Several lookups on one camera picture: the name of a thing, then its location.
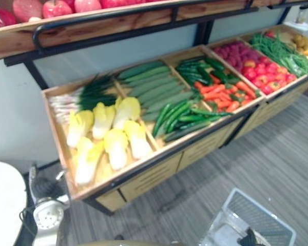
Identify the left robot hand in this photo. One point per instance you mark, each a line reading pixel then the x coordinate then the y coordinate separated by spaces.
pixel 50 188

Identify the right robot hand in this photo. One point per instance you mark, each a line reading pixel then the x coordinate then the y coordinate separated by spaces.
pixel 249 241

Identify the white plastic basket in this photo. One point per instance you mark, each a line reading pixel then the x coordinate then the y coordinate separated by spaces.
pixel 261 217

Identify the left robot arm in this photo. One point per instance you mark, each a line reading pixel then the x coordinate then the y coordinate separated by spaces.
pixel 47 216

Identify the wooden vegetable display stand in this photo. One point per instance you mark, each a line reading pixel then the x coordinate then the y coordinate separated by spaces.
pixel 154 176

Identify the yellow napa cabbage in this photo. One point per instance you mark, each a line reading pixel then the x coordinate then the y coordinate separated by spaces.
pixel 78 126
pixel 127 111
pixel 87 161
pixel 137 141
pixel 102 120
pixel 116 148

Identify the white rounded shell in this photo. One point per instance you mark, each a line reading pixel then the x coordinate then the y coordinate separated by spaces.
pixel 5 202

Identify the green onion bunch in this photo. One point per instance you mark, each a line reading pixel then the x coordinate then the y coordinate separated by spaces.
pixel 92 96

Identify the long dark green cucumber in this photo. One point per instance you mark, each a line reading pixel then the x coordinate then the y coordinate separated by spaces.
pixel 187 131

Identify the green chili pepper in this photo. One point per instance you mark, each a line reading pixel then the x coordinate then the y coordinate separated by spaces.
pixel 197 118
pixel 173 115
pixel 210 112
pixel 161 120
pixel 181 118

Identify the light green cucumber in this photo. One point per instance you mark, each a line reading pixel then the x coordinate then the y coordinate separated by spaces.
pixel 147 74
pixel 154 82
pixel 161 94
pixel 156 88
pixel 169 101
pixel 156 110
pixel 141 69

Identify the orange carrot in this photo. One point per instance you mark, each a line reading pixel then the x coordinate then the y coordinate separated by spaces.
pixel 215 96
pixel 246 89
pixel 214 88
pixel 233 106

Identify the wooden display stand with tomatoes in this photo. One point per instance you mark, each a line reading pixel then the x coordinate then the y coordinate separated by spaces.
pixel 279 102

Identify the red apple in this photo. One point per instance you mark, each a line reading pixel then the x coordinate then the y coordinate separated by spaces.
pixel 113 3
pixel 87 5
pixel 57 9

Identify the pink peach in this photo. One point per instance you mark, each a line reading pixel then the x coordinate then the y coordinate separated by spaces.
pixel 27 10

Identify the pink round fruit heap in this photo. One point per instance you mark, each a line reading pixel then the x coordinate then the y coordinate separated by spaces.
pixel 233 53

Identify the green long bean heap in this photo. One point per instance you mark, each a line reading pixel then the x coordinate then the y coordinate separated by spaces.
pixel 279 51

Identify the yellow potato heap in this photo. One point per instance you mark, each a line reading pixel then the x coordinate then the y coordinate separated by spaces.
pixel 305 46

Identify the white side table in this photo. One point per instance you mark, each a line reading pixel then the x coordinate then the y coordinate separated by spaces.
pixel 299 25

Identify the bottle with dark cap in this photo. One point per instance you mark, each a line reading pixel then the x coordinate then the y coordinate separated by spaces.
pixel 303 14

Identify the wooden fruit shelf black frame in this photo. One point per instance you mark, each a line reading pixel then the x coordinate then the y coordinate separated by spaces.
pixel 97 24

